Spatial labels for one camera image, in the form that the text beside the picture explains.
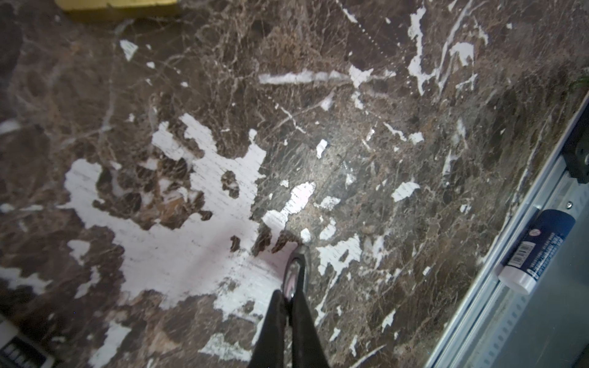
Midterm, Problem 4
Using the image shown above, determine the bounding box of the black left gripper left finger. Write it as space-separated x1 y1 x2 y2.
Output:
248 290 287 368

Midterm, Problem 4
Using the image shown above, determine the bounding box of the small silver key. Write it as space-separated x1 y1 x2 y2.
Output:
282 245 311 305

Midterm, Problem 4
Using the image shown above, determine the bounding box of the white desk calculator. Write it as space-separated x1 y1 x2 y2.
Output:
1 315 56 368

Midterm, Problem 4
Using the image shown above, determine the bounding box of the brass padlock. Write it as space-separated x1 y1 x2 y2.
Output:
55 0 181 22

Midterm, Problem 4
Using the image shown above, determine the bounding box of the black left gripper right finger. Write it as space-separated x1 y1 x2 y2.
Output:
288 257 331 368

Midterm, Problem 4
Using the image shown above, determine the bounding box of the blue and white glue stick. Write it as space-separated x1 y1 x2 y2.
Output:
499 209 576 295

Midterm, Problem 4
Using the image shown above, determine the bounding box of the aluminium front rail frame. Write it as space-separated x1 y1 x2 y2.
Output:
426 102 588 367

